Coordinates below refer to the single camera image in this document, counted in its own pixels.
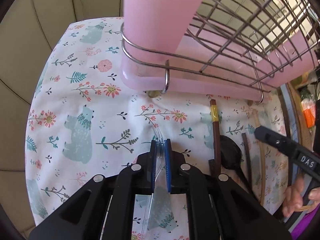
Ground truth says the clear plastic spoon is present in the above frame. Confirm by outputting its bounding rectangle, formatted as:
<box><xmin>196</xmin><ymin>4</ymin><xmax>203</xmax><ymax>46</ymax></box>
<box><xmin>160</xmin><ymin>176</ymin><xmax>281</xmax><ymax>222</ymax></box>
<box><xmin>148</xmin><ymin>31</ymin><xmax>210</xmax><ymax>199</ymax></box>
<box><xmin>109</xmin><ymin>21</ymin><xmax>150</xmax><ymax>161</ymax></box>
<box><xmin>142</xmin><ymin>128</ymin><xmax>176</xmax><ymax>239</ymax></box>

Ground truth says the black plastic spoon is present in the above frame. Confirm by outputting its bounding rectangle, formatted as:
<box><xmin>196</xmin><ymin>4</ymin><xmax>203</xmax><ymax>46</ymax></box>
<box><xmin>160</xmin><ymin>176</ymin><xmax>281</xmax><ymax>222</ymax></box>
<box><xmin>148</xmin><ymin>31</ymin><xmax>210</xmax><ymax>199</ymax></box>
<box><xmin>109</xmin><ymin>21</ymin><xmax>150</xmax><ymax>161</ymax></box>
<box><xmin>220</xmin><ymin>135</ymin><xmax>258</xmax><ymax>200</ymax></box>

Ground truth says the dark chopstick with gold band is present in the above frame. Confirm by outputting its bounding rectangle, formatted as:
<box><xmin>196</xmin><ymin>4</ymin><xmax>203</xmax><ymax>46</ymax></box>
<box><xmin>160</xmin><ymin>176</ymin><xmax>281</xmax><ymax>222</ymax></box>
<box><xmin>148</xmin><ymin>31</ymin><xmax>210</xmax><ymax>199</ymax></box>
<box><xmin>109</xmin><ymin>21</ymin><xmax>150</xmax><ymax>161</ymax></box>
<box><xmin>241</xmin><ymin>133</ymin><xmax>252</xmax><ymax>186</ymax></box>

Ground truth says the light wooden chopstick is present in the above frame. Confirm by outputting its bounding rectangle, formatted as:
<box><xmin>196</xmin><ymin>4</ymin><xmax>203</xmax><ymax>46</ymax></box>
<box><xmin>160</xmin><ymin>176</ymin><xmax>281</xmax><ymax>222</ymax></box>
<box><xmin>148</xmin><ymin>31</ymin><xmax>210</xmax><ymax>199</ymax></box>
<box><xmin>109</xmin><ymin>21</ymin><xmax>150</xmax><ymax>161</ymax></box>
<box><xmin>251</xmin><ymin>109</ymin><xmax>266</xmax><ymax>206</ymax></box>

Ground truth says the purple sleeve forearm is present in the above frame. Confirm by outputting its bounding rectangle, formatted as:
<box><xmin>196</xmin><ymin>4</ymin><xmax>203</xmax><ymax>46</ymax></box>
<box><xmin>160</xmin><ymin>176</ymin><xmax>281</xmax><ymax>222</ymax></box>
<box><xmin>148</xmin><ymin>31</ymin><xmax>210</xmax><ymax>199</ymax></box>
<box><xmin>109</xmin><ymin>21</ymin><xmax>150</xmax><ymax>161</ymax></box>
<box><xmin>291</xmin><ymin>208</ymin><xmax>318</xmax><ymax>240</ymax></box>

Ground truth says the person's right hand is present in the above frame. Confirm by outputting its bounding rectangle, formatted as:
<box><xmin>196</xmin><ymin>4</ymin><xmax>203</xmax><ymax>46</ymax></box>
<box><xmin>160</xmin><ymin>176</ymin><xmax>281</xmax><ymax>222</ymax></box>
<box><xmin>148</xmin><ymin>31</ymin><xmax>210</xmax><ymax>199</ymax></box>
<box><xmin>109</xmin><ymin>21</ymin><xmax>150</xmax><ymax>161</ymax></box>
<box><xmin>282</xmin><ymin>174</ymin><xmax>319</xmax><ymax>217</ymax></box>

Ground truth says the floral bear tablecloth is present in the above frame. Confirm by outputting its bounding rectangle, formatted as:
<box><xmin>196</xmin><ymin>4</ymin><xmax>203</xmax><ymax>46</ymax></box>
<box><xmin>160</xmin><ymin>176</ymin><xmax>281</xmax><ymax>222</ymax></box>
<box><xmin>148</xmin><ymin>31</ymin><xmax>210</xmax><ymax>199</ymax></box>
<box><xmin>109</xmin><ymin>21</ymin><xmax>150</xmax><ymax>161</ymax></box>
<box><xmin>25</xmin><ymin>17</ymin><xmax>288</xmax><ymax>239</ymax></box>

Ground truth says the pink drip tray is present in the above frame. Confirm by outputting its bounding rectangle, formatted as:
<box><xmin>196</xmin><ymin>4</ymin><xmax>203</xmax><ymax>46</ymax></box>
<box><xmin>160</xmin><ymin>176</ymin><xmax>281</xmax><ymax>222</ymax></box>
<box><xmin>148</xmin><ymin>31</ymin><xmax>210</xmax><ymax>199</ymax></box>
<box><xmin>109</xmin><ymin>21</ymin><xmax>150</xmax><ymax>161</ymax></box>
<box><xmin>121</xmin><ymin>27</ymin><xmax>272</xmax><ymax>101</ymax></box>

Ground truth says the pink cup right side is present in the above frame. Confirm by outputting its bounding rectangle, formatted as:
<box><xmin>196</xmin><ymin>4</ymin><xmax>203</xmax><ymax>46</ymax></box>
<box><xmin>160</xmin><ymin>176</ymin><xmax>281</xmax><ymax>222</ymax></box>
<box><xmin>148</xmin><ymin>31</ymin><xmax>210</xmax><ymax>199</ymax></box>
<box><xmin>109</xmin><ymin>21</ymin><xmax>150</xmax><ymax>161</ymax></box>
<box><xmin>124</xmin><ymin>0</ymin><xmax>202</xmax><ymax>63</ymax></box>

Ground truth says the metal wire utensil rack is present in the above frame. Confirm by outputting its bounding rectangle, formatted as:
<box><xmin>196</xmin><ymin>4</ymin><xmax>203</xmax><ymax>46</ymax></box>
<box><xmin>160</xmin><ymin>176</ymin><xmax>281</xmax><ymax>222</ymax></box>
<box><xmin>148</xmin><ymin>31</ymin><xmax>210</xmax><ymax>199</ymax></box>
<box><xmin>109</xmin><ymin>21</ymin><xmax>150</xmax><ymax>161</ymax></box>
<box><xmin>120</xmin><ymin>0</ymin><xmax>318</xmax><ymax>104</ymax></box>

